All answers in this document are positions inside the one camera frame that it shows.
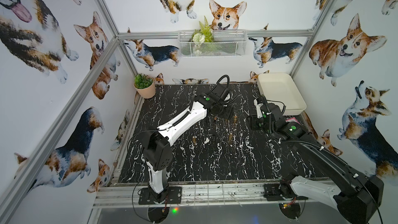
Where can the fern and white flower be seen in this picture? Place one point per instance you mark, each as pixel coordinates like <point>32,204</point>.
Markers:
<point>202,39</point>

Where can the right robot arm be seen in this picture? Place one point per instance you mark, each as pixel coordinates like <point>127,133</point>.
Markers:
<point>354,195</point>

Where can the cream rectangular tray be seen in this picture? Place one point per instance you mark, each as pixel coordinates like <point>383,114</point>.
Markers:
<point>280,88</point>

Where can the aluminium front rail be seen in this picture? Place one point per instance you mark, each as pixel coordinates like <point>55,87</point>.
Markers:
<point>191,195</point>

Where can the pink printed card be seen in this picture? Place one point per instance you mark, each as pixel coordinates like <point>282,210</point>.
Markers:
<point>293,119</point>

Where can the potted green plant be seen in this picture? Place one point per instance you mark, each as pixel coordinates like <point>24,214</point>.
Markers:
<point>145,86</point>

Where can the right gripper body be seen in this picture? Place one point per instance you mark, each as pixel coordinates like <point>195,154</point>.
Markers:
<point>256,123</point>

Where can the white wire basket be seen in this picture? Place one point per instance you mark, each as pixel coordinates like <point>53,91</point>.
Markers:
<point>226,44</point>

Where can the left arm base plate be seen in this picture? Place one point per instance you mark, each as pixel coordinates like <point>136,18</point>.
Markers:
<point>171,195</point>

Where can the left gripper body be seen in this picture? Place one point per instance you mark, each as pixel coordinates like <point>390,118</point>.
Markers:
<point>224,110</point>

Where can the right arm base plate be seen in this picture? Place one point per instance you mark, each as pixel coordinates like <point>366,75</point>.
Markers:
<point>280,192</point>

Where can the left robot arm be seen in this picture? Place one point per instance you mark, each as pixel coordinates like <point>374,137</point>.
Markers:
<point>157,145</point>

